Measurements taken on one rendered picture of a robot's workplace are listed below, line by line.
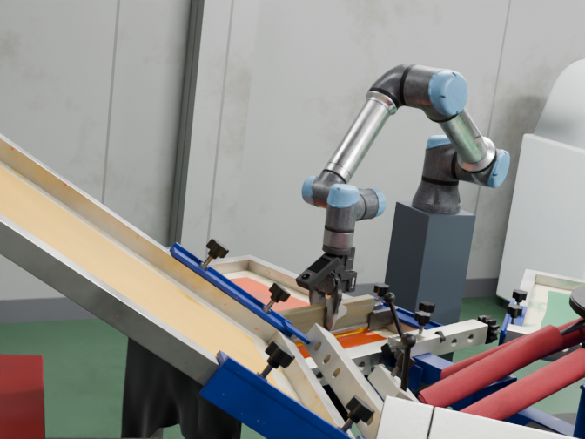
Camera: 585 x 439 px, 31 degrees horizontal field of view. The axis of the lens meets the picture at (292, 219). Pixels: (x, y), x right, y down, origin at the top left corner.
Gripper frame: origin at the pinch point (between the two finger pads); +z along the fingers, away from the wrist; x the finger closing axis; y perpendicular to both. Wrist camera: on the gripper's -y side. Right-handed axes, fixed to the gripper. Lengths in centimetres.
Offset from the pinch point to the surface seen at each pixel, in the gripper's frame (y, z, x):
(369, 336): 16.7, 5.4, -2.4
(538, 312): 83, 5, -11
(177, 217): 146, 45, 244
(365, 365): -12.3, -0.6, -26.5
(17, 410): -101, -9, -28
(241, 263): 22, 3, 57
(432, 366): -2.9, -2.9, -38.0
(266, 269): 25, 3, 48
